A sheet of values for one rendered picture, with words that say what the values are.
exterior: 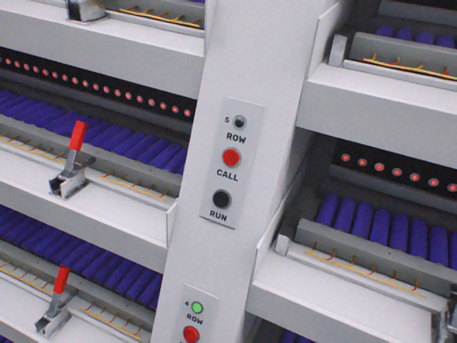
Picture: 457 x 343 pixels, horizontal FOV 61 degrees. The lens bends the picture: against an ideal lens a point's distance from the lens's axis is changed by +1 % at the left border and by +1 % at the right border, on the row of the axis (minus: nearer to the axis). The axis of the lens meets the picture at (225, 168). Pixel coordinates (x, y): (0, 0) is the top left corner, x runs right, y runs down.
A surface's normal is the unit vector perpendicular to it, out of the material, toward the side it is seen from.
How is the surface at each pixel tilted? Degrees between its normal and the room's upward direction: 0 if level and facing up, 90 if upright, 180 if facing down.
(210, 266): 90
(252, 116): 90
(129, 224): 20
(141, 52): 110
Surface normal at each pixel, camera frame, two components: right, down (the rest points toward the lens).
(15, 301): 0.07, -0.82
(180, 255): -0.36, 0.18
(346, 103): -0.41, 0.49
